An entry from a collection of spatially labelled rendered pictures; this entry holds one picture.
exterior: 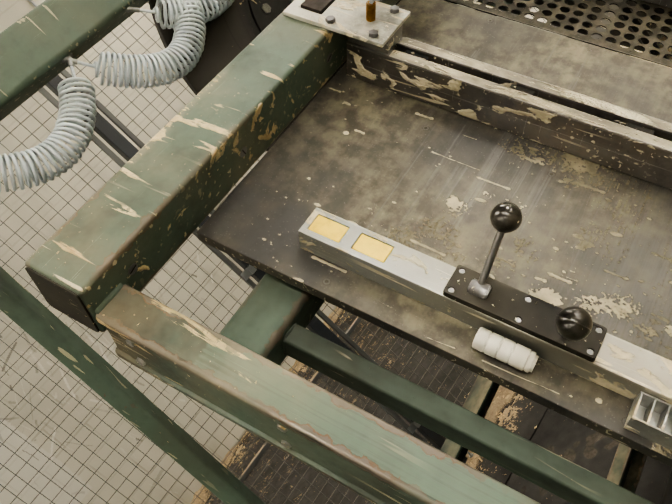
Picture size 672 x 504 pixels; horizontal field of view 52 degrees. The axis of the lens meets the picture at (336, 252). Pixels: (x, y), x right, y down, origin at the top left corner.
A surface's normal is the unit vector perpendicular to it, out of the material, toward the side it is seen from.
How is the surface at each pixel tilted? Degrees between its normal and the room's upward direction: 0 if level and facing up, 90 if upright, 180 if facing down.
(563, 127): 90
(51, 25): 90
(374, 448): 51
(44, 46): 90
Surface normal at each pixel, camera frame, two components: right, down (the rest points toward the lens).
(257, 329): -0.03, -0.60
